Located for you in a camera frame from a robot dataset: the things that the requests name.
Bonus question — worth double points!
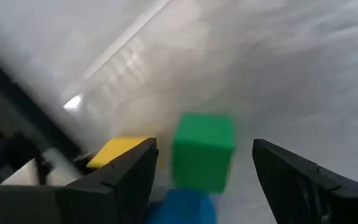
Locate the glossy white table sheet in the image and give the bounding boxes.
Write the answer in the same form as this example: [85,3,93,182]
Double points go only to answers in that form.
[0,0,358,224]

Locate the blue cube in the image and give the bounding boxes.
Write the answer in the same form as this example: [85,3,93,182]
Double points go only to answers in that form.
[144,187,218,224]

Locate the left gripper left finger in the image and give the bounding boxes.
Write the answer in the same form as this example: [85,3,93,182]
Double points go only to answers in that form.
[56,138,160,224]

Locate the green cube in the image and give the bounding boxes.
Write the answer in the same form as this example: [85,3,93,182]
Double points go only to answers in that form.
[170,113,237,194]

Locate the yellow cube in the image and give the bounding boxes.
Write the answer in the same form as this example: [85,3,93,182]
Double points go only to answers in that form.
[86,136,155,169]

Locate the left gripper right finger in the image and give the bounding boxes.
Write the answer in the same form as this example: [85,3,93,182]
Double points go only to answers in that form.
[252,138,342,224]

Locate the black aluminium table frame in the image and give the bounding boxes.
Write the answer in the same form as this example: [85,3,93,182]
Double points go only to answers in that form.
[0,46,86,187]

